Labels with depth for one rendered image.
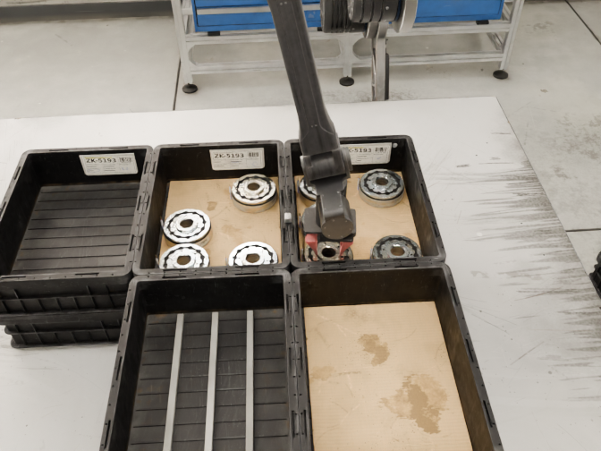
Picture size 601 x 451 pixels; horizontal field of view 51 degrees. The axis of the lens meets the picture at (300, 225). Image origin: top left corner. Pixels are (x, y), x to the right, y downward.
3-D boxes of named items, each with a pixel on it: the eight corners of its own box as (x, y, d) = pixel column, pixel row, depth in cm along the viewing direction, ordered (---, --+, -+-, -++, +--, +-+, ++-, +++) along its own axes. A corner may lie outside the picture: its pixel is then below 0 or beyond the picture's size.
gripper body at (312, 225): (356, 239, 122) (358, 212, 116) (303, 238, 122) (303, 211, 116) (355, 215, 126) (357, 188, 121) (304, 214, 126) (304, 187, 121)
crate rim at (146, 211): (156, 152, 147) (154, 144, 145) (283, 147, 148) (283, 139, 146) (132, 284, 119) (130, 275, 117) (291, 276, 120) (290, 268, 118)
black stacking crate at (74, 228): (39, 189, 153) (24, 151, 145) (162, 183, 154) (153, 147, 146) (-9, 320, 125) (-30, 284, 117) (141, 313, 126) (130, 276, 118)
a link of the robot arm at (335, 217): (347, 141, 111) (300, 152, 112) (356, 186, 103) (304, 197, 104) (357, 189, 119) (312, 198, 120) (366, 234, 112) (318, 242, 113)
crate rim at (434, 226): (283, 147, 148) (283, 139, 146) (410, 141, 149) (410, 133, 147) (291, 276, 120) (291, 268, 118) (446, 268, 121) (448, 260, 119)
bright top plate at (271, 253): (227, 246, 132) (227, 243, 132) (275, 241, 133) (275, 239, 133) (230, 282, 125) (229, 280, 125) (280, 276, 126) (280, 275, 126)
